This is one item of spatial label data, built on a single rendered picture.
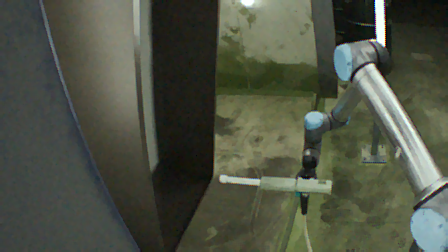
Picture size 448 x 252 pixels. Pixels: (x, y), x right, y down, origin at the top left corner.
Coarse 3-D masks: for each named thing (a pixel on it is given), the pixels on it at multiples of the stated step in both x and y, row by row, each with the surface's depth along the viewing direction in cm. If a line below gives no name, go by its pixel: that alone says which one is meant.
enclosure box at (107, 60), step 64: (64, 0) 67; (128, 0) 63; (192, 0) 122; (64, 64) 78; (128, 64) 72; (192, 64) 138; (128, 128) 83; (192, 128) 155; (128, 192) 97; (192, 192) 158
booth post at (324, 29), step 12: (312, 0) 255; (324, 0) 252; (312, 12) 262; (324, 12) 258; (324, 24) 264; (324, 36) 270; (324, 48) 276; (324, 60) 283; (324, 72) 289; (336, 72) 285; (324, 84) 295; (336, 84) 291; (324, 96) 302; (336, 96) 298
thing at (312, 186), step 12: (228, 180) 150; (240, 180) 148; (252, 180) 146; (264, 180) 144; (276, 180) 143; (288, 180) 141; (300, 180) 139; (312, 180) 138; (312, 192) 137; (324, 192) 135; (300, 204) 146
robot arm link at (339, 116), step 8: (384, 48) 103; (384, 56) 101; (384, 64) 103; (384, 72) 108; (352, 88) 129; (344, 96) 138; (352, 96) 132; (360, 96) 129; (336, 104) 149; (344, 104) 140; (352, 104) 136; (328, 112) 157; (336, 112) 150; (344, 112) 144; (336, 120) 153; (344, 120) 152
